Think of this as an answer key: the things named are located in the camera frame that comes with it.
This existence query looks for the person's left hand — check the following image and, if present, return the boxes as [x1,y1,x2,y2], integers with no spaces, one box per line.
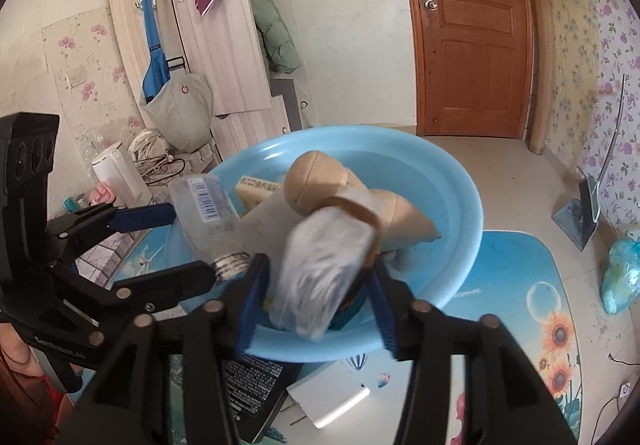
[0,322,38,381]

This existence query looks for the light blue plastic basin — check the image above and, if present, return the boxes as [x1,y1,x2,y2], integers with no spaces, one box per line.
[167,126,485,366]

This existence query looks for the clear bottle with metal cap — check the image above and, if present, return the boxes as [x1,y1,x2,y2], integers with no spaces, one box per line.
[167,174,251,282]

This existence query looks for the white plastic bag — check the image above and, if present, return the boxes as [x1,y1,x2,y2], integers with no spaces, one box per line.
[128,127,173,172]

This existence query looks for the white packet with brown band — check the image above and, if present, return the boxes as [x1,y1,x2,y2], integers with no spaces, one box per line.
[272,190,383,341]

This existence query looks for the beige plush toy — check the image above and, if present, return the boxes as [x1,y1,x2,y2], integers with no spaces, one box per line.
[282,150,443,266]

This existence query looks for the rolled tan mat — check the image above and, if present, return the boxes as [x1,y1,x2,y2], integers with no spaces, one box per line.
[522,0,556,156]

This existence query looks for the white soap box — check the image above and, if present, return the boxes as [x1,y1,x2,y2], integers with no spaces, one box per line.
[235,175,286,216]

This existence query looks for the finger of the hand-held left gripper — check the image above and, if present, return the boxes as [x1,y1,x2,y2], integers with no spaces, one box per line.
[47,202,178,266]
[47,260,218,326]

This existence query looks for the brown wooden door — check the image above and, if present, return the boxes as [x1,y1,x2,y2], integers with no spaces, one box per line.
[395,0,535,140]

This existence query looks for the floral foam mattress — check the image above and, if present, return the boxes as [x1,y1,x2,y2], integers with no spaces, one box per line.
[542,0,608,176]

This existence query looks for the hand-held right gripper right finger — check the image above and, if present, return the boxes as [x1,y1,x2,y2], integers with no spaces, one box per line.
[367,257,581,445]

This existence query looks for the grey dustpan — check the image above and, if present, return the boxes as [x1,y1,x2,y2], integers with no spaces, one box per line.
[551,74,630,253]

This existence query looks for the white charger adapter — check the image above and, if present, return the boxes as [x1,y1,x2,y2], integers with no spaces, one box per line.
[286,361,372,431]

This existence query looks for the blue hanging strap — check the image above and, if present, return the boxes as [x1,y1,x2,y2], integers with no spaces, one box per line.
[140,0,171,106]

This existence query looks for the pale green jacket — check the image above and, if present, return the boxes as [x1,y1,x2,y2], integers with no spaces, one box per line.
[237,0,303,74]

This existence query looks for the white electric kettle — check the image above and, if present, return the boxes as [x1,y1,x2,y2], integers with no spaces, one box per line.
[91,141,153,210]

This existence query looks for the grey fabric bag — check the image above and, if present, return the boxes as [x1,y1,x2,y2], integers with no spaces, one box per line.
[139,71,215,153]

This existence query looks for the black flat bottle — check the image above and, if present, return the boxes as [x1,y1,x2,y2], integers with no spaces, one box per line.
[222,356,301,443]

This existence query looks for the light blue plastic bag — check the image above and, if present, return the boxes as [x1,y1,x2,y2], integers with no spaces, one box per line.
[600,237,640,316]

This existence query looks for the white small cabinet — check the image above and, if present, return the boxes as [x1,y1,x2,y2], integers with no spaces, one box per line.
[270,75,313,133]

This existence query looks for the light wooden wardrobe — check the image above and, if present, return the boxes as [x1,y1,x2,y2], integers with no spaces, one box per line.
[103,0,291,160]

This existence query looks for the black cable coil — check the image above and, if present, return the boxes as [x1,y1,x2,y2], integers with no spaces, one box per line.
[145,152,188,186]

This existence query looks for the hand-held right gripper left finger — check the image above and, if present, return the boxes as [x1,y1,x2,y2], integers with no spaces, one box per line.
[55,252,273,445]

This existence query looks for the pink water bottle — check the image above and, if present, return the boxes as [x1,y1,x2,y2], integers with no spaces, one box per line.
[89,182,118,206]

